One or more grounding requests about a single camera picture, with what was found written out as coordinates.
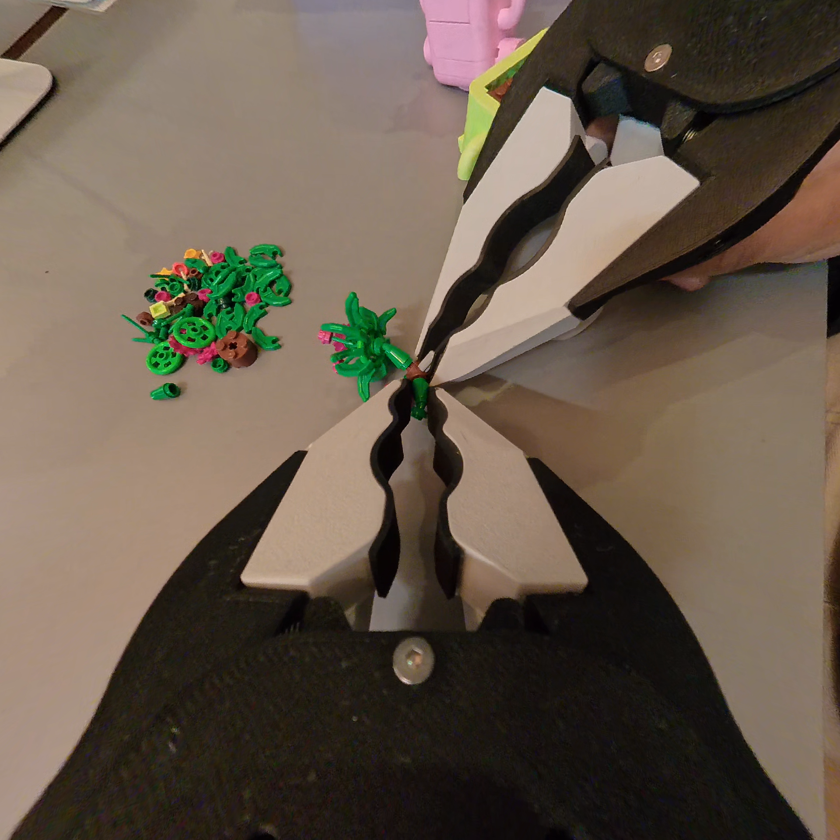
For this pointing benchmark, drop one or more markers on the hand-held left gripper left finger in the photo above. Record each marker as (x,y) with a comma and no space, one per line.
(321,518)

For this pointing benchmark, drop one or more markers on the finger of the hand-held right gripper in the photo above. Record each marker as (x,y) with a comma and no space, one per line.
(604,243)
(518,170)

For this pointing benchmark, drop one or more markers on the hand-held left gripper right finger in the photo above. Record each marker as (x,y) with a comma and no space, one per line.
(512,525)

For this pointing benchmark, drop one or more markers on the green leafy toy plant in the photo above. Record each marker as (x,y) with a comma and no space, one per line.
(361,341)

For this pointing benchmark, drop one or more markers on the person's right hand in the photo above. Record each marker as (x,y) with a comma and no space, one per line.
(787,229)

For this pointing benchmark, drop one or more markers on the lime toy brick pot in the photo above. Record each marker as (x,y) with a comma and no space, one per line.
(476,124)

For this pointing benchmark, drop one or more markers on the pink toy pot with plant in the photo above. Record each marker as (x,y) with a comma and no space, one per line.
(459,39)

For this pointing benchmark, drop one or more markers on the brown round toy brick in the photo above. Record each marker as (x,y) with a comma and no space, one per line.
(236,348)

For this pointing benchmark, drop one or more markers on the small green toy cone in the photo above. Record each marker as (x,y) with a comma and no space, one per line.
(165,392)

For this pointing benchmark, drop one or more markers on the pile of small toy pieces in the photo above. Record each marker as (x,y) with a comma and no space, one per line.
(223,289)

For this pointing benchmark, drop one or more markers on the white monitor stand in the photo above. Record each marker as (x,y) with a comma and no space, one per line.
(19,92)

